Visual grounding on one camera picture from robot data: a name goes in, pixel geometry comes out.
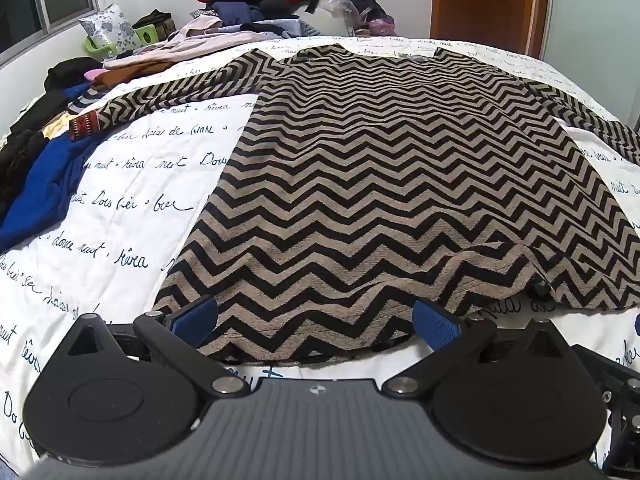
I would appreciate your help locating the clear plastic bag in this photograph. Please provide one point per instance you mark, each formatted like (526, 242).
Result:
(337, 7)

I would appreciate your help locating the navy garment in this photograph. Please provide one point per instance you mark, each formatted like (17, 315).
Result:
(235, 12)

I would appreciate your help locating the purple bag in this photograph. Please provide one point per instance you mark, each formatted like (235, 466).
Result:
(380, 25)

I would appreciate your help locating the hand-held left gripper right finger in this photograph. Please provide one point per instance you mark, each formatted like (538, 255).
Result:
(436, 325)

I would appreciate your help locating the grey striped garment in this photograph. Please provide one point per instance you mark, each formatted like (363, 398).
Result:
(85, 100)

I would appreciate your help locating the dark brown garment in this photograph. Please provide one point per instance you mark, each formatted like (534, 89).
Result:
(20, 160)

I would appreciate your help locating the floral pillow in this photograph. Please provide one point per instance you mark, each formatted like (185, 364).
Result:
(112, 25)

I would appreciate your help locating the black tan zigzag knit garment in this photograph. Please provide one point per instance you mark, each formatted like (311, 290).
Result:
(375, 185)

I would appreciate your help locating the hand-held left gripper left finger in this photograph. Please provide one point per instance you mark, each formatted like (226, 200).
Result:
(194, 319)

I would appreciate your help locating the dark olive garment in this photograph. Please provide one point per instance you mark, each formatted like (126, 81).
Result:
(155, 17)

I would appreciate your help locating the white script printed bed blanket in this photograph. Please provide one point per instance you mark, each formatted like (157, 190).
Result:
(125, 200)

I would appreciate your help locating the royal blue garment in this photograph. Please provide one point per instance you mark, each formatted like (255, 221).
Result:
(45, 175)

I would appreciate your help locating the light blue garment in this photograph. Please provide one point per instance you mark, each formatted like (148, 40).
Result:
(280, 27)

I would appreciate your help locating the pink garment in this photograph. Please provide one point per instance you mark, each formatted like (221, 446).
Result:
(200, 35)

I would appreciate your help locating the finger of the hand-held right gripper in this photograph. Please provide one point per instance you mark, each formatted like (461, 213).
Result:
(612, 372)
(542, 289)

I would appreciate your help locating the brown wooden door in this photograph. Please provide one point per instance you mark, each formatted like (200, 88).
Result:
(485, 0)

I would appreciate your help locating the green plastic stool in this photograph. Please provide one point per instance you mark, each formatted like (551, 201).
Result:
(146, 35)

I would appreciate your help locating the pale yellow garment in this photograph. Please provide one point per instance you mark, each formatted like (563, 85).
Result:
(56, 127)

